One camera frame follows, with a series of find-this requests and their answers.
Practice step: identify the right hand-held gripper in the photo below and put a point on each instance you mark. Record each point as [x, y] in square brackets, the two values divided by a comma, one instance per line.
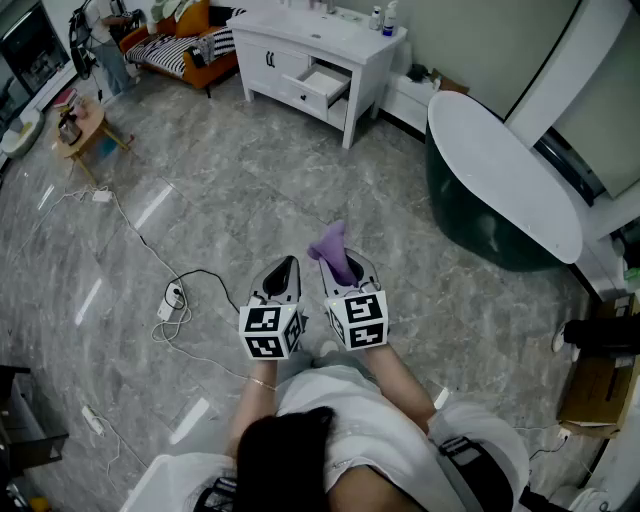
[362, 310]

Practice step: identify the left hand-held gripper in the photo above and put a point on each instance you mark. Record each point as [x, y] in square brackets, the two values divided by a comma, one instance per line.
[262, 320]

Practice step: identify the purple cloth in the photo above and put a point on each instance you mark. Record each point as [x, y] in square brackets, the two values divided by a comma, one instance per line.
[335, 250]

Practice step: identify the person's left forearm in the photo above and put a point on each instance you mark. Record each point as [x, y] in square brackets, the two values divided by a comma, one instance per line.
[252, 410]

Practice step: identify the person's right forearm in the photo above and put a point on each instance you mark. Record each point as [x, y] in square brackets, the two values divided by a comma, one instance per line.
[400, 385]

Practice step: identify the person's right white shoe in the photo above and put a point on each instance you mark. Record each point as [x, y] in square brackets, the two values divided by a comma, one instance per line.
[329, 347]

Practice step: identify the person's jeans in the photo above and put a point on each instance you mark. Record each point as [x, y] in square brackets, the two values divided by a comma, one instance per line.
[300, 359]

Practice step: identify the white power strip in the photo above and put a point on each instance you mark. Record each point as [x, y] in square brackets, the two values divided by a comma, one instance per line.
[170, 300]
[92, 419]

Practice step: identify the person's white shirt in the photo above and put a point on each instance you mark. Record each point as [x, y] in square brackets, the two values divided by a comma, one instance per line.
[375, 425]

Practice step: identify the white bathtub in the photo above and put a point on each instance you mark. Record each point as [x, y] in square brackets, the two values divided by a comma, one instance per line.
[490, 165]

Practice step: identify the low white cabinet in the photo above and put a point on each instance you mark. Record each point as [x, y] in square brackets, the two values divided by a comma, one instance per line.
[410, 100]

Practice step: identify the white power adapter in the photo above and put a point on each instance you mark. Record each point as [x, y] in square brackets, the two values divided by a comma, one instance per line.
[101, 196]

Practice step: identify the black pouch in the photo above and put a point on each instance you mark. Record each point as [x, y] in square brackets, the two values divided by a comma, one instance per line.
[417, 74]

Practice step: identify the small open cardboard box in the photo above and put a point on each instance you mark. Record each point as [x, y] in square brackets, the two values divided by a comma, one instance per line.
[450, 84]

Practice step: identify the orange sofa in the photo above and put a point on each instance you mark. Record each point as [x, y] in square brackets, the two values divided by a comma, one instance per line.
[210, 70]

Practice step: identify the wooden side table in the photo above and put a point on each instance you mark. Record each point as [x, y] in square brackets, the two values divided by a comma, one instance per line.
[87, 132]

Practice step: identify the white vanity cabinet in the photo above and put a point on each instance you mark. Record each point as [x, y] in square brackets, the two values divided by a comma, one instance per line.
[280, 30]

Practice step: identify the black white striped blanket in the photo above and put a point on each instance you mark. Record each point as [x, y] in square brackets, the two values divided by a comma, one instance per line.
[165, 52]

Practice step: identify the black bag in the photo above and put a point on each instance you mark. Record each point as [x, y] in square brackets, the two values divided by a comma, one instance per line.
[600, 337]

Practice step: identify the dark metal kettle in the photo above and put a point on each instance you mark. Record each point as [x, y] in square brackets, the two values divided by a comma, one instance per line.
[70, 130]

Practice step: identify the clear spray bottle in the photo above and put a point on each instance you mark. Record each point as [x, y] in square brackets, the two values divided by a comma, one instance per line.
[375, 19]

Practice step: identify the large white blue-label bottle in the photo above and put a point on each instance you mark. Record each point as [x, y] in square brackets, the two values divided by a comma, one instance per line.
[390, 20]

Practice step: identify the dark patterned cushion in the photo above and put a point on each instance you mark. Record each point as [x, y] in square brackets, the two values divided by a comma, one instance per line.
[225, 16]

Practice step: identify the orange cushion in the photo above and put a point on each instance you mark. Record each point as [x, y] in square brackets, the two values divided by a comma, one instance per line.
[192, 20]

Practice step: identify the pink books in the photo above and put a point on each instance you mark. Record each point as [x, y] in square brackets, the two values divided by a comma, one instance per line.
[65, 97]

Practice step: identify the black metal stand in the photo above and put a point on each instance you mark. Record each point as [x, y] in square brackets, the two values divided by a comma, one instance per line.
[25, 425]

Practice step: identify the black television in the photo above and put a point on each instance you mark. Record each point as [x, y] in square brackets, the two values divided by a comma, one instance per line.
[35, 55]

